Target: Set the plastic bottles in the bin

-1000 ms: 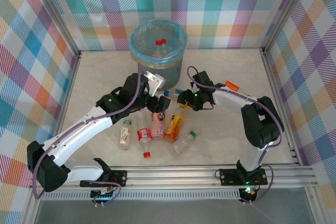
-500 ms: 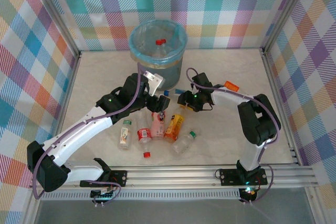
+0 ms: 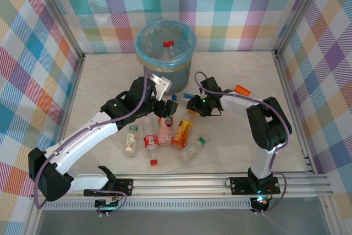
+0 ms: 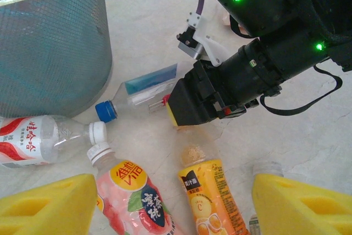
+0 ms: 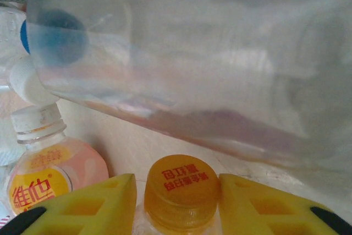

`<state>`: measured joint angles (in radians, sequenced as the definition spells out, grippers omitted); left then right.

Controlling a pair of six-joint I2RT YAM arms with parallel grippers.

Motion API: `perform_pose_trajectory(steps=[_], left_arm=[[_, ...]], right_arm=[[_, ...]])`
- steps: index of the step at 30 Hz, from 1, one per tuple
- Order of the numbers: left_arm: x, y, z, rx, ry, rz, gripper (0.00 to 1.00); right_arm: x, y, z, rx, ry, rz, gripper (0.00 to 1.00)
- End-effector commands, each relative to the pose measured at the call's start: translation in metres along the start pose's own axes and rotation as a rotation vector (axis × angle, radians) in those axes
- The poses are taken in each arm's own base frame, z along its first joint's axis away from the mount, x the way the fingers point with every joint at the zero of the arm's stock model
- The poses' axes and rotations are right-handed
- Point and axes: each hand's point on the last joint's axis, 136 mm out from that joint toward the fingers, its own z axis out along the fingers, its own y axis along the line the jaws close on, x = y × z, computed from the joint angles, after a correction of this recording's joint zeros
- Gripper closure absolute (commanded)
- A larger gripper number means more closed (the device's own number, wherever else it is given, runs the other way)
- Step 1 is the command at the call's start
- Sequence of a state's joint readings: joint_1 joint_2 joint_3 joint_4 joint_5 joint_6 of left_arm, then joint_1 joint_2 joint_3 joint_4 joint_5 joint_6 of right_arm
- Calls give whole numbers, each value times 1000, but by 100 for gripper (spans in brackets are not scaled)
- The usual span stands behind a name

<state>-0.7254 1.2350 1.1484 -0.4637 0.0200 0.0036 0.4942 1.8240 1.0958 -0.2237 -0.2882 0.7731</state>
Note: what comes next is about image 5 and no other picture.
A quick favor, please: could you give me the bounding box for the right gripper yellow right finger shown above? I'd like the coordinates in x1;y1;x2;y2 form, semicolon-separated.
219;173;352;235

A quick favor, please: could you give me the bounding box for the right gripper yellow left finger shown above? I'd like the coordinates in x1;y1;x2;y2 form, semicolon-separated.
0;173;138;235

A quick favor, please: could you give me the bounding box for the orange juice bottle yellow cap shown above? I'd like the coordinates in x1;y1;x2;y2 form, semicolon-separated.
133;154;223;235

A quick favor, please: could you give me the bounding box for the pink drink bottle white cap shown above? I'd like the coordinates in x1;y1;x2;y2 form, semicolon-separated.
1;105;110;219

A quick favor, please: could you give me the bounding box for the clear bottle with blue label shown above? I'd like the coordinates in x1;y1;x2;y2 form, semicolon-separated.
26;0;352;200

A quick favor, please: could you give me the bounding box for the clear bottle with blue cap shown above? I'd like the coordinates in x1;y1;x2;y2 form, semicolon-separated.
0;1;36;164

